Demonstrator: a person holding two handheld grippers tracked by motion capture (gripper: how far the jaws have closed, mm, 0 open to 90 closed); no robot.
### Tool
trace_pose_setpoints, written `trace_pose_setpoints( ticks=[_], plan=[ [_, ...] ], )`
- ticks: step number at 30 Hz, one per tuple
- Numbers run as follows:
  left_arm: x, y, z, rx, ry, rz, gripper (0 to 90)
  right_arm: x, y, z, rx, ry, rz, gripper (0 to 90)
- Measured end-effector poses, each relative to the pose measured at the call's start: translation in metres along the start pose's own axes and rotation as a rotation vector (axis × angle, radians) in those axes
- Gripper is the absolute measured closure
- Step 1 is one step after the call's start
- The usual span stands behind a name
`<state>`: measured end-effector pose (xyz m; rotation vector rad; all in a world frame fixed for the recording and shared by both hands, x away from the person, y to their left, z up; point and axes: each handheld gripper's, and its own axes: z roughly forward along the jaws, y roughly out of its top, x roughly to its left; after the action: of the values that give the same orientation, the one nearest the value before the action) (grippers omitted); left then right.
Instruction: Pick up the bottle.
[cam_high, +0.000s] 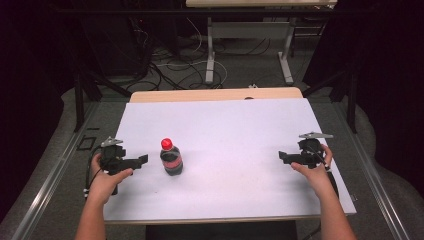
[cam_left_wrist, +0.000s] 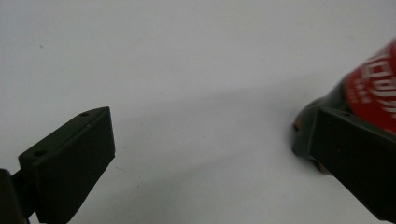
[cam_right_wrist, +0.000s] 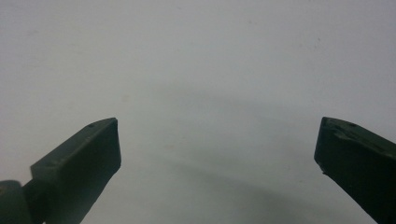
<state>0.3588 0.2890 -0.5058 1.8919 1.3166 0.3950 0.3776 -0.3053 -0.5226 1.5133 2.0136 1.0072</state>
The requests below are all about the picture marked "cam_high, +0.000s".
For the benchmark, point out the white board mat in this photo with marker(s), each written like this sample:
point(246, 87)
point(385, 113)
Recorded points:
point(230, 133)

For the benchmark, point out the dark curtain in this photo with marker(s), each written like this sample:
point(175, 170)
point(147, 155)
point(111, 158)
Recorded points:
point(30, 83)
point(390, 76)

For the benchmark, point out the desk with white legs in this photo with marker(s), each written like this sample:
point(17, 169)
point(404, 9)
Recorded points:
point(250, 30)

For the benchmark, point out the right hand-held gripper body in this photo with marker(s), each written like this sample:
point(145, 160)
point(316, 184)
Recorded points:
point(310, 151)

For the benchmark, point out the person's right hand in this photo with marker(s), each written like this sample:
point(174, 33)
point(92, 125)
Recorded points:
point(318, 180)

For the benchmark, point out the dark soda bottle red label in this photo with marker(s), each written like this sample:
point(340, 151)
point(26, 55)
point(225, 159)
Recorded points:
point(171, 163)

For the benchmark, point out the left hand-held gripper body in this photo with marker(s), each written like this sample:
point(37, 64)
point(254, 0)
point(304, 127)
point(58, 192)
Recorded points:
point(111, 155)

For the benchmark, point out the person's left hand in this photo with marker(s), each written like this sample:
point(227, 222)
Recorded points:
point(101, 185)

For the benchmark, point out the aluminium floor rail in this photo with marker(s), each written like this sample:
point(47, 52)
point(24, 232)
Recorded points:
point(376, 183)
point(50, 180)

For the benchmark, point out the black metal stand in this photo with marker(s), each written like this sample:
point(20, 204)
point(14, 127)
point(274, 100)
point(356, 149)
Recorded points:
point(351, 100)
point(79, 100)

